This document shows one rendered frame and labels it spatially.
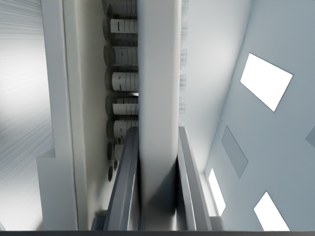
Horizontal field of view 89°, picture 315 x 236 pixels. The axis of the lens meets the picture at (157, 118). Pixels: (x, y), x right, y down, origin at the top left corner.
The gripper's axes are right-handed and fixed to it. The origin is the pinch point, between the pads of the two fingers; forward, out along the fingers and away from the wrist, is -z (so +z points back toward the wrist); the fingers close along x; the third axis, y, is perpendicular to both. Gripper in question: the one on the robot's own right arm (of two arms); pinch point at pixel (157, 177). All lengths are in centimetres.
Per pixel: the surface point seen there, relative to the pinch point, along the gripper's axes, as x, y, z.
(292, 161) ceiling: -181, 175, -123
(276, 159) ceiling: -180, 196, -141
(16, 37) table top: 18.0, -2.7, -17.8
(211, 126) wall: -157, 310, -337
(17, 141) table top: 18.0, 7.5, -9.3
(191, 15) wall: -64, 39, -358
